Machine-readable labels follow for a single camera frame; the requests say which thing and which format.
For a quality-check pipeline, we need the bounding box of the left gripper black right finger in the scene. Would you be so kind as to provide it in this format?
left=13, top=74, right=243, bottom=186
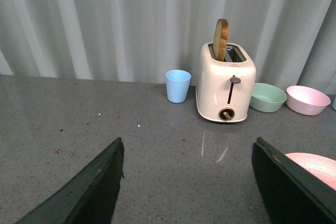
left=251, top=137, right=335, bottom=223

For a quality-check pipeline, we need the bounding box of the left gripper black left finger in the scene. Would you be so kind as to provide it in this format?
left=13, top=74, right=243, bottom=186
left=19, top=137, right=124, bottom=223

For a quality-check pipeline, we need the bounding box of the pink plate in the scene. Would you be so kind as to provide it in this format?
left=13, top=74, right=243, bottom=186
left=286, top=153, right=336, bottom=190

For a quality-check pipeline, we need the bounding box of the pink bowl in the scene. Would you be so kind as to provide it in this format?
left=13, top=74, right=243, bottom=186
left=286, top=86, right=331, bottom=116

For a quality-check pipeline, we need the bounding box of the light blue cup right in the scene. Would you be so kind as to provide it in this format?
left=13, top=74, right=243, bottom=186
left=332, top=96, right=336, bottom=111

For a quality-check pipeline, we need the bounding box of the light blue cup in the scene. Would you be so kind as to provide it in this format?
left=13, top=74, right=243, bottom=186
left=165, top=70, right=191, bottom=103
left=332, top=96, right=336, bottom=111

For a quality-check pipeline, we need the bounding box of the green bowl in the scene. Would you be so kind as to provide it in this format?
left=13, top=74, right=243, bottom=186
left=249, top=83, right=287, bottom=113

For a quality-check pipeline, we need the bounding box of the cream toaster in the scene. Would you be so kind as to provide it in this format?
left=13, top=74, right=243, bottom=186
left=196, top=43, right=256, bottom=123

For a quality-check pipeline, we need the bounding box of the light blue cup left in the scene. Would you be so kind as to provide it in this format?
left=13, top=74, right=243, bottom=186
left=165, top=70, right=191, bottom=103

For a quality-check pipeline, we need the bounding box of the toast slice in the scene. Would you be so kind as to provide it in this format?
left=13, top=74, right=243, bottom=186
left=213, top=19, right=229, bottom=62

